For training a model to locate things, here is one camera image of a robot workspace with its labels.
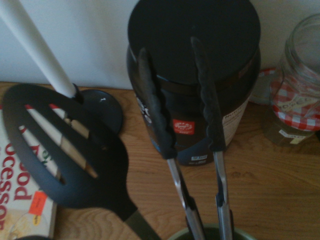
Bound black slotted spatula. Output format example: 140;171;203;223
1;83;162;240

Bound metal tongs with black tips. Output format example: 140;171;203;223
136;36;235;240

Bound green ribbed utensil holder cup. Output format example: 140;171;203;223
166;221;252;240

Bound black candle holder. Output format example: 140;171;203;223
71;84;125;134

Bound dark grey ladle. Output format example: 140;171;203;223
13;234;52;240

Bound black protein powder tub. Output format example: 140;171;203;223
125;0;263;168

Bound Food Processor cookbook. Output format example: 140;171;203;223
0;101;59;240

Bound empty clear glass jar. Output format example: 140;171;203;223
281;13;320;89

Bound jar with red checked lid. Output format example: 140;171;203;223
261;66;320;148

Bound white taper candle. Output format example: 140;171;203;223
0;0;76;98

